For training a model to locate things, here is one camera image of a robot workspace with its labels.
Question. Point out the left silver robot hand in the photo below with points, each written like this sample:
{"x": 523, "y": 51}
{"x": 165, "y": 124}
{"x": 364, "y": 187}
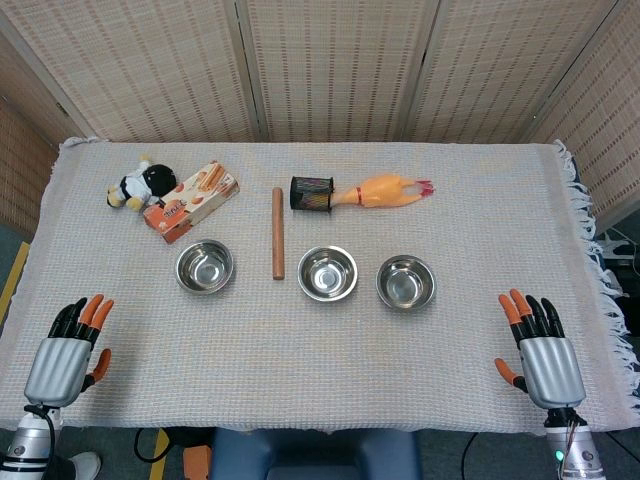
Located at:
{"x": 57, "y": 367}

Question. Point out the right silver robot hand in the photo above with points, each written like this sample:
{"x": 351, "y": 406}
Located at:
{"x": 550, "y": 367}

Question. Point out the metal bowl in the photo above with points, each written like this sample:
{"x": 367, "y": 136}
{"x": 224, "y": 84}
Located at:
{"x": 406, "y": 283}
{"x": 327, "y": 274}
{"x": 205, "y": 267}

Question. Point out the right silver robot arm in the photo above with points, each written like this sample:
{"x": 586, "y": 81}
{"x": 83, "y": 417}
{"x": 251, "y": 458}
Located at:
{"x": 575, "y": 450}

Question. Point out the blue padded robot base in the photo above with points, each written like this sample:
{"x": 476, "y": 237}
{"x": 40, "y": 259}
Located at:
{"x": 315, "y": 455}

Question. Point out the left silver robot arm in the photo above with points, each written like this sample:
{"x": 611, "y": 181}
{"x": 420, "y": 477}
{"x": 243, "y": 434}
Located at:
{"x": 25, "y": 442}

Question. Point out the white shoe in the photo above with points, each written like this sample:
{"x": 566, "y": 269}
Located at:
{"x": 86, "y": 465}

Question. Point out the white plastic object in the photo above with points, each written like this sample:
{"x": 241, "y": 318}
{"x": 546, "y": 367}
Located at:
{"x": 617, "y": 246}

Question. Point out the orange block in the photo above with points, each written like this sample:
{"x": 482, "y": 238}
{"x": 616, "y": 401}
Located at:
{"x": 197, "y": 462}

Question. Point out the black white plush toy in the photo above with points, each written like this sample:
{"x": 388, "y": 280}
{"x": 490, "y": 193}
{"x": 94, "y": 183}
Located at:
{"x": 145, "y": 182}

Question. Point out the orange biscuit box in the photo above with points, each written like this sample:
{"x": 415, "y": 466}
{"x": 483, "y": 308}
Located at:
{"x": 192, "y": 205}

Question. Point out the woven folding screen panel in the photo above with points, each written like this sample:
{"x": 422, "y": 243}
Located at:
{"x": 150, "y": 65}
{"x": 340, "y": 65}
{"x": 610, "y": 125}
{"x": 20, "y": 150}
{"x": 490, "y": 65}

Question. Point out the beige woven tablecloth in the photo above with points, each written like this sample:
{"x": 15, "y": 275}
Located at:
{"x": 320, "y": 350}

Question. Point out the yellow rubber chicken toy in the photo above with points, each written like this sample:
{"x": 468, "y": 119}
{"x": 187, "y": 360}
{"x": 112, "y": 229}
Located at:
{"x": 382, "y": 190}

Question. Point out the wooden rolling pin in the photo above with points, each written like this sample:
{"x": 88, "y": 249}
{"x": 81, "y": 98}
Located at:
{"x": 278, "y": 235}

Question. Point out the black mesh pen holder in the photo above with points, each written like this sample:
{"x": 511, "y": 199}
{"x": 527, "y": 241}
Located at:
{"x": 311, "y": 195}

